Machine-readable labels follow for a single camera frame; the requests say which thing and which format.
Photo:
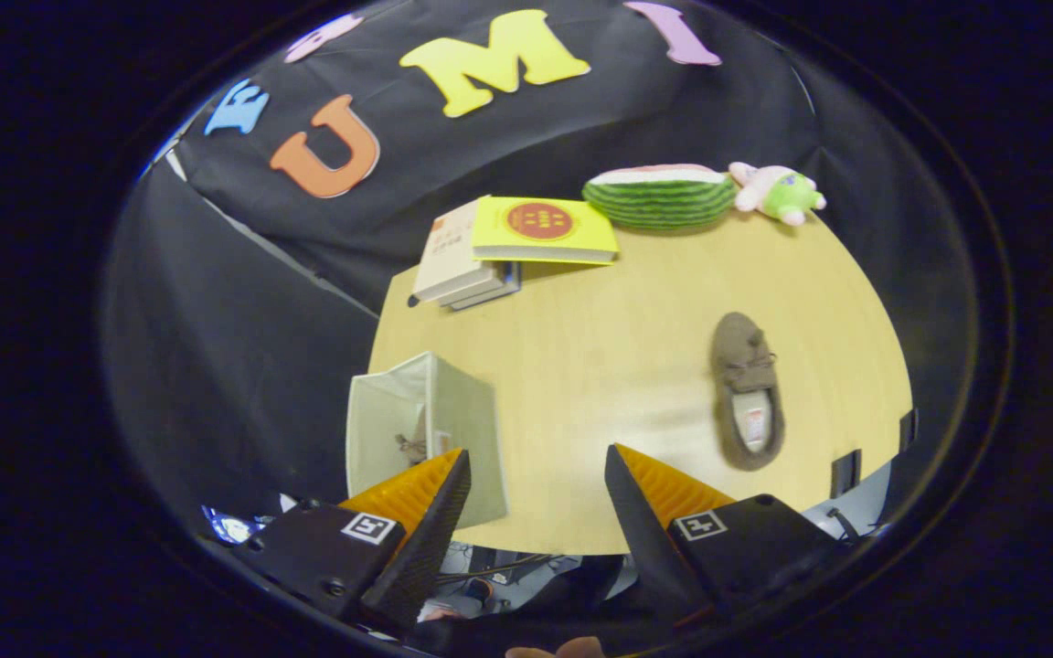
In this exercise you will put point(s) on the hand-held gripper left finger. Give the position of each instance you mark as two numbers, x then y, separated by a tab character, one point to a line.
430	539

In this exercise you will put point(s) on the watermelon slice plush toy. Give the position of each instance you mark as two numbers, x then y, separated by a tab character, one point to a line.
659	206

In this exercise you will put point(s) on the beige cover book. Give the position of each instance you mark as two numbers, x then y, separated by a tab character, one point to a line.
449	256

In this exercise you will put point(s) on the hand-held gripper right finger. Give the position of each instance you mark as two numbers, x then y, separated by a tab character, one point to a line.
645	539

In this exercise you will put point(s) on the yellow book with red circle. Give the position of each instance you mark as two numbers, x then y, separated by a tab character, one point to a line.
545	224

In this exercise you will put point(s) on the pale fabric storage box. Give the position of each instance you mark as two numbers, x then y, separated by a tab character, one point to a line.
467	429

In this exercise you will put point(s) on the black table clamp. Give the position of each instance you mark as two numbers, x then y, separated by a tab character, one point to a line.
908	429
846	473

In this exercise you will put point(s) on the brown suede shoe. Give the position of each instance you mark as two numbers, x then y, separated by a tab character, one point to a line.
412	446
737	356

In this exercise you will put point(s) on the white book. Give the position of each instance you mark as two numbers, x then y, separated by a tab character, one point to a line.
490	289

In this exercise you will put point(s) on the pink and green plush toy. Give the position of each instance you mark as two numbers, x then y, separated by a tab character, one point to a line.
782	192

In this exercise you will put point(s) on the blue-grey book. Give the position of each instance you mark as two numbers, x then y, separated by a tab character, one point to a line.
510	280

